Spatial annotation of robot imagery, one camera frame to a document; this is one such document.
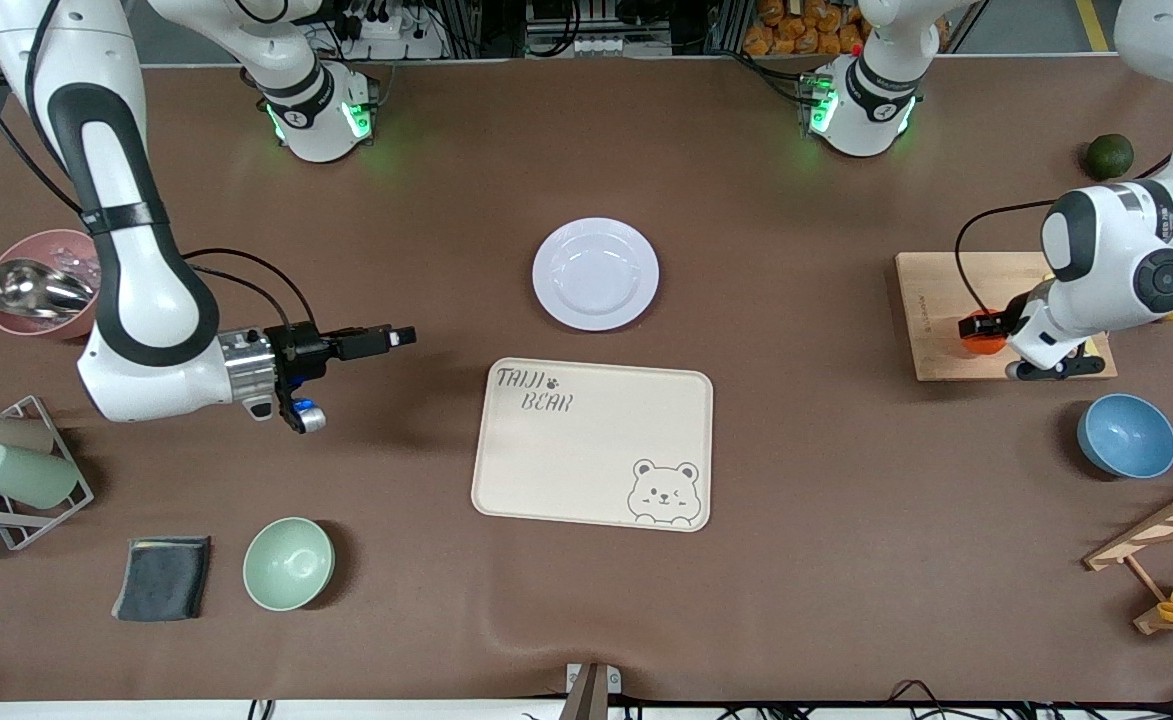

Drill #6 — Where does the pale lavender round plate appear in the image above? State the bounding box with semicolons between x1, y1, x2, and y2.
532;217;661;332

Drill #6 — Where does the bamboo cutting board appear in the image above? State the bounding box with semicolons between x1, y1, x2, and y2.
894;250;1119;382

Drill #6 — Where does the blue bowl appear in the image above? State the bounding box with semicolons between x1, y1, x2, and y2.
1076;393;1173;480

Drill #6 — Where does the dark green avocado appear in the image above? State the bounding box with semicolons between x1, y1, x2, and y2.
1087;133;1136;182

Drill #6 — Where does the mint green bowl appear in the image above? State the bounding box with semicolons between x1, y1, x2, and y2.
242;516;336;613

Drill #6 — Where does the cream tray with bear print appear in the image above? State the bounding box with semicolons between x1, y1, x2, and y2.
471;357;715;533

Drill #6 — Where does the wooden peg drying rack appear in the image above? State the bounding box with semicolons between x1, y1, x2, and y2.
1083;470;1173;636

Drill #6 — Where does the dark grey folded cloth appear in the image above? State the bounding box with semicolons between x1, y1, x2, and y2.
111;536;213;623

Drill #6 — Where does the shiny metal ladle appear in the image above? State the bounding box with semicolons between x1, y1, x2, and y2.
0;258;97;319

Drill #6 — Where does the pink bowl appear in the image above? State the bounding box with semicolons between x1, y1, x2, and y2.
0;229;102;339

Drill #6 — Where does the mint green cup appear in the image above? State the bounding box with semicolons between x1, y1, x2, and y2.
0;443;80;510

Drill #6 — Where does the white power strip with plugs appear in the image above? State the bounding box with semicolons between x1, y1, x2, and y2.
341;0;447;61

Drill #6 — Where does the beige cup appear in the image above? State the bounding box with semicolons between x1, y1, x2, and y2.
0;415;55;461

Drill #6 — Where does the pile of orange bread rolls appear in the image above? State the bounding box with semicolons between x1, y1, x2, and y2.
743;0;872;58

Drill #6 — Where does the long white power strip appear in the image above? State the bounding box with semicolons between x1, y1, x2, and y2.
526;33;677;58

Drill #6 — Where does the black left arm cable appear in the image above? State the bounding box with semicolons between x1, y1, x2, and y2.
954;200;1059;319

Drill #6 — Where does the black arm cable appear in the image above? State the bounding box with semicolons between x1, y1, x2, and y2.
0;0;319;331
954;200;1059;319

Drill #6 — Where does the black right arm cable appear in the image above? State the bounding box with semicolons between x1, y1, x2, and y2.
0;0;319;331

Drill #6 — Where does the grey wire cup rack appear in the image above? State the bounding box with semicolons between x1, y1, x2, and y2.
0;395;95;552

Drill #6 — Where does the bundle of black cables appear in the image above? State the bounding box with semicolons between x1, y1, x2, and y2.
716;680;1173;720

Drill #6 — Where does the metal camera stand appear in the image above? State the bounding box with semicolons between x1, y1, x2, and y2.
558;662;623;720

